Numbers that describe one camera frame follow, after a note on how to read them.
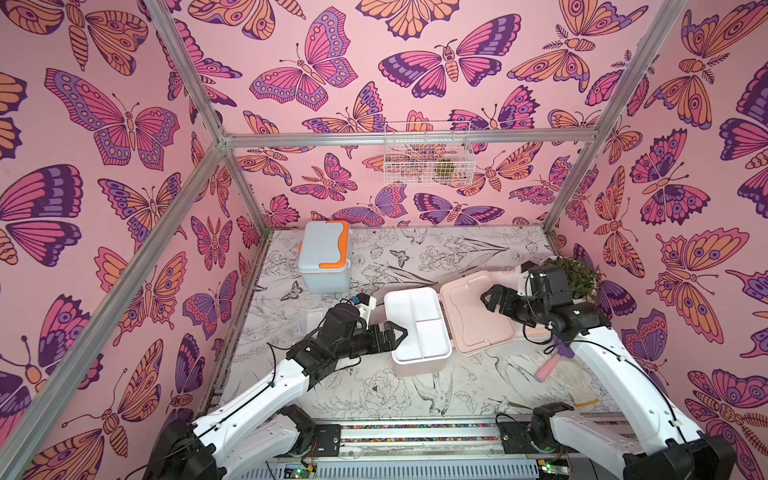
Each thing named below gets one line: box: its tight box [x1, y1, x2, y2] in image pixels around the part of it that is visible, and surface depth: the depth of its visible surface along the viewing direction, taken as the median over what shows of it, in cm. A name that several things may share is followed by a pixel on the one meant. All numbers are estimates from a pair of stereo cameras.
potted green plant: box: [538, 256, 607, 304], surface depth 84 cm
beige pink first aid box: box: [385, 268, 523, 365], surface depth 84 cm
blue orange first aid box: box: [298, 221, 351, 294], surface depth 99 cm
